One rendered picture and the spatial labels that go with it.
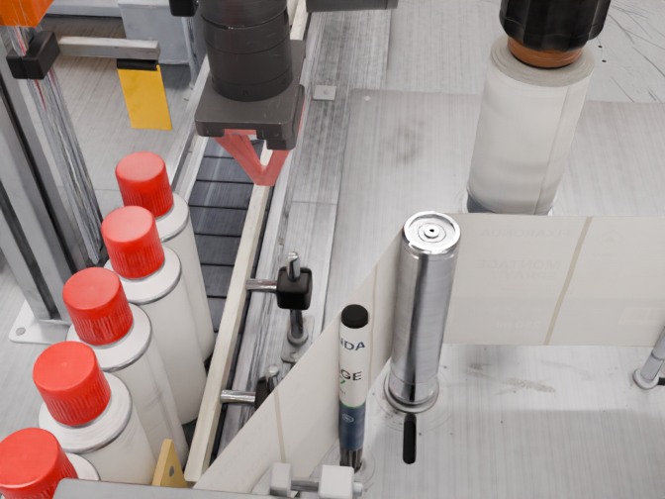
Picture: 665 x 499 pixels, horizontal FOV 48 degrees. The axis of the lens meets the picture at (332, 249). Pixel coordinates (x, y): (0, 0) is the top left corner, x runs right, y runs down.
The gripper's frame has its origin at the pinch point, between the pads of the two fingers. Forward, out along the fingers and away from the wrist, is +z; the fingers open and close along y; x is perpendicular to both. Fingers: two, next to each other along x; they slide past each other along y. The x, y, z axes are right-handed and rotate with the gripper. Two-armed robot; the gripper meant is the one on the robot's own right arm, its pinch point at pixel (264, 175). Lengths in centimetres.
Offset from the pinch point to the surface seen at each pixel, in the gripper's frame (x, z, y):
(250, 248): 2.4, 9.9, 1.4
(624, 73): -40, 19, 44
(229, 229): 5.7, 13.2, 6.9
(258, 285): 1.1, 10.4, -2.6
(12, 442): 7.6, -7.1, -27.6
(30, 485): 6.1, -7.0, -29.7
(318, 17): 0.6, 13.3, 47.3
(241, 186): 5.5, 13.2, 13.1
